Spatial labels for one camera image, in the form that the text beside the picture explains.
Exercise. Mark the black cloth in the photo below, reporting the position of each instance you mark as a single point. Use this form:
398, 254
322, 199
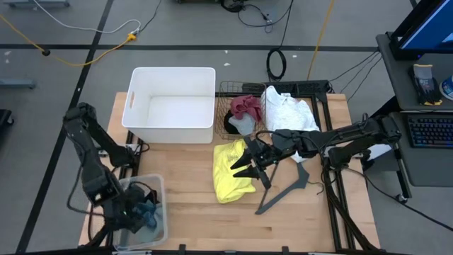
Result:
230, 124

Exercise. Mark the dark grey desk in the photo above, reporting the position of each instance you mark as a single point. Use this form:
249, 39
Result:
400, 85

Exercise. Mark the blue knit cloth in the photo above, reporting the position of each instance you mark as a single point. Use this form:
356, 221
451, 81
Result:
149, 214

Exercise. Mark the white perforated plastic bin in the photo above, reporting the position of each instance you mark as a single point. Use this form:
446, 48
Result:
170, 102

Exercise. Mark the white and blue roll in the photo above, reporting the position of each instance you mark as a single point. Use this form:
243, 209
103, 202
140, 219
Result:
447, 88

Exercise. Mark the white shirt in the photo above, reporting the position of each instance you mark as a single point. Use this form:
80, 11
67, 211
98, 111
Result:
290, 113

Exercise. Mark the black metal table frame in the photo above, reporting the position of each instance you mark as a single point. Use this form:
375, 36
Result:
320, 106

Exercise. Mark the yellow t-shirt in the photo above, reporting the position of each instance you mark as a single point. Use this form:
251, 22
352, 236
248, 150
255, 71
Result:
230, 177

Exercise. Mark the computer monitor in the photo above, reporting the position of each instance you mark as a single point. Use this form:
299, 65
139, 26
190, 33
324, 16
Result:
428, 28

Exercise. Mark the grey work gloves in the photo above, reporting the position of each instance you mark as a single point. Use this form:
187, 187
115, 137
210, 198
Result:
424, 85

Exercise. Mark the clear plastic bin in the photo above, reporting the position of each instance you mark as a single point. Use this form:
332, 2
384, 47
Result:
157, 233

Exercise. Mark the maroon t-shirt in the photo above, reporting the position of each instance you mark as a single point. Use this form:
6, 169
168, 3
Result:
247, 106

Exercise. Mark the black keyboard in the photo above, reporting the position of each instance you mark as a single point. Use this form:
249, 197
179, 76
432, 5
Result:
430, 131

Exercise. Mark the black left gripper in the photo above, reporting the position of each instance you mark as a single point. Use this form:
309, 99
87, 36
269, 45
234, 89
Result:
127, 209

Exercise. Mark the dark grey clothes hanger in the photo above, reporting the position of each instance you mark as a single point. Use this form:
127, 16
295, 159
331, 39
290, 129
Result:
301, 180

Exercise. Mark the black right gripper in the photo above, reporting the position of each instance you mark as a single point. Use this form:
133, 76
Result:
270, 152

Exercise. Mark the grey-teal knit cloth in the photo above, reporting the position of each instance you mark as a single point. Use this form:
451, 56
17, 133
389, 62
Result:
244, 125

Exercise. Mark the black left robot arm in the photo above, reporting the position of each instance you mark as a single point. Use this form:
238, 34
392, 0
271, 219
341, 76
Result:
92, 166

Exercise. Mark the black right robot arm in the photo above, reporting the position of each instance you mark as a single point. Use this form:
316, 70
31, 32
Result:
336, 136

